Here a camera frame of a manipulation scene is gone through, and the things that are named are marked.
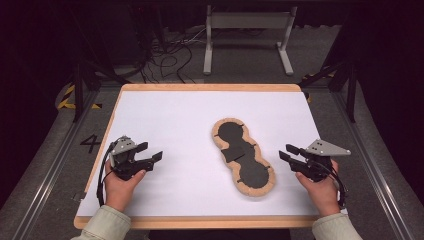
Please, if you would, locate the tangle of black floor cables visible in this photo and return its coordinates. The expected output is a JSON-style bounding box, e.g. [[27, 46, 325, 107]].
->
[[139, 28, 214, 85]]

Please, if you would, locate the person's right hand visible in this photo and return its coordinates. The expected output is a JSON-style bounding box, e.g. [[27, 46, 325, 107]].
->
[[294, 159, 341, 218]]

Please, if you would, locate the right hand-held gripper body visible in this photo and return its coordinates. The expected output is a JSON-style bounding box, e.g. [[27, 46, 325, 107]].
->
[[292, 138, 352, 183]]

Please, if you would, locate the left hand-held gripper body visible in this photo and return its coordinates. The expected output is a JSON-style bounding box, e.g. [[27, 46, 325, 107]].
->
[[109, 135, 155, 182]]

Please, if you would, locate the black metal stand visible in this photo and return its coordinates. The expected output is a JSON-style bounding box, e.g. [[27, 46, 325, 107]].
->
[[299, 58, 358, 124], [68, 9, 132, 123]]

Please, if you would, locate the white board with wooden edge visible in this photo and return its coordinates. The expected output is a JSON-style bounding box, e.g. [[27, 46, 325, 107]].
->
[[76, 90, 348, 218]]

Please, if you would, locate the yellow black hazard tape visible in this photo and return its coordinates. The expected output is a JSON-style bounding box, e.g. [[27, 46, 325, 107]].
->
[[56, 84, 103, 111]]

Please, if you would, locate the grey metal stand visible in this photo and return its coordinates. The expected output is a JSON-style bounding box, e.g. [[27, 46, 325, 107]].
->
[[202, 4, 298, 77]]

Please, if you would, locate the aluminium floor rail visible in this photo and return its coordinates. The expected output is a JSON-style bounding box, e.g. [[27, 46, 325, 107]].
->
[[331, 90, 416, 240], [11, 89, 99, 240]]

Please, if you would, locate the person's left hand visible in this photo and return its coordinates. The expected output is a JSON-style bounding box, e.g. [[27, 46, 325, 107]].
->
[[103, 159, 147, 213]]

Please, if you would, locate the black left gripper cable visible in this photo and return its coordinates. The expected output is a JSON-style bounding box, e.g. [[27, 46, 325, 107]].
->
[[96, 141, 118, 207]]

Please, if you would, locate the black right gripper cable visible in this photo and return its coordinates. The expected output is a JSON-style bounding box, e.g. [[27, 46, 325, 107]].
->
[[328, 166, 348, 210]]

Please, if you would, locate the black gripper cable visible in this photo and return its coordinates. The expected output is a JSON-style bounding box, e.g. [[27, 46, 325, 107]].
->
[[96, 141, 118, 207], [328, 166, 348, 210]]

